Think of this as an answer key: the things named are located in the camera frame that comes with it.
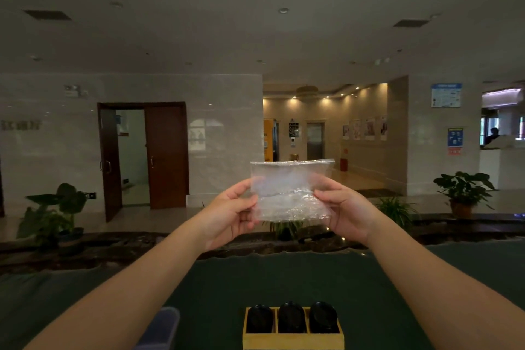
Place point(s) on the person's right hand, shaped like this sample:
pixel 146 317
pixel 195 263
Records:
pixel 352 214

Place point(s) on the person's left hand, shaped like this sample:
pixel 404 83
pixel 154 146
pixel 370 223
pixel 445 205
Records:
pixel 225 218

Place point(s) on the clear plastic bag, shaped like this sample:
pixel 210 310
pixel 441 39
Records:
pixel 287 185

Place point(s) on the black lids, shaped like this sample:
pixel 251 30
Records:
pixel 323 317
pixel 259 319
pixel 292 317

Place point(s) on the wooden three-compartment tray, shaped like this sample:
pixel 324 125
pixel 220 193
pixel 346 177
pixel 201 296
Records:
pixel 293 341

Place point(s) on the person's right forearm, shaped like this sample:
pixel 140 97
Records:
pixel 443 288

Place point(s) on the person's left forearm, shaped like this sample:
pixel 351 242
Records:
pixel 115 292

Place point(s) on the potted green grass plant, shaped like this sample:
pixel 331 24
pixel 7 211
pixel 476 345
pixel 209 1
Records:
pixel 395 210
pixel 285 230

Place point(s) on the dark green table cover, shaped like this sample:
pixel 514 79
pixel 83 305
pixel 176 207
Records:
pixel 328 280

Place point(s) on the grey elevator door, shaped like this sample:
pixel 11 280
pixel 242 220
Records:
pixel 315 140

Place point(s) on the brown wooden door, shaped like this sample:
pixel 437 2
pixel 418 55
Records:
pixel 167 157

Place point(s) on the yellow upright panel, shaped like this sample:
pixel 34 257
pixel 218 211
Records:
pixel 268 140

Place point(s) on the dark stone planter bed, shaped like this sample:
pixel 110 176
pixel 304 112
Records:
pixel 123 247

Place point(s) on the blue and red notice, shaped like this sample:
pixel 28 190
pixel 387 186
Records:
pixel 455 138

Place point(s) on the grey-purple plastic bin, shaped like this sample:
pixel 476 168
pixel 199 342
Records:
pixel 160 331

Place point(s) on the white reception counter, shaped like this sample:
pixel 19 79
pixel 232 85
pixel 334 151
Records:
pixel 500 169

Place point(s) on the large-leaf dark green plant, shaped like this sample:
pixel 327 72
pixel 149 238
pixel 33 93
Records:
pixel 53 214

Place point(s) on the bright glass window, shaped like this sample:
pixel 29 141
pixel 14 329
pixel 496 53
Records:
pixel 504 116

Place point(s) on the dark ceiling vent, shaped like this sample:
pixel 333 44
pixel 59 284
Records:
pixel 47 15
pixel 411 23

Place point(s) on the recessed ceiling light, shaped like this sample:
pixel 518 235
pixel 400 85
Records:
pixel 284 10

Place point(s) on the framed wall poster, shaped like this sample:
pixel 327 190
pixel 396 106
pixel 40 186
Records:
pixel 357 130
pixel 370 129
pixel 383 128
pixel 345 132

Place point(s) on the dark directory wall sign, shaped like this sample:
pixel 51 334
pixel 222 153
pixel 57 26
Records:
pixel 293 127

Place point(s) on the dark brown door frame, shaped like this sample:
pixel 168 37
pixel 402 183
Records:
pixel 110 165

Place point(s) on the black wall socket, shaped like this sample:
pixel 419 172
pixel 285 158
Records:
pixel 90 195

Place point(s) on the blue wall poster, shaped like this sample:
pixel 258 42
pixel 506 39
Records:
pixel 446 95

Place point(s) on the small wall sign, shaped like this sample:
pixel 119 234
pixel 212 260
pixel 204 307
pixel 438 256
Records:
pixel 76 90

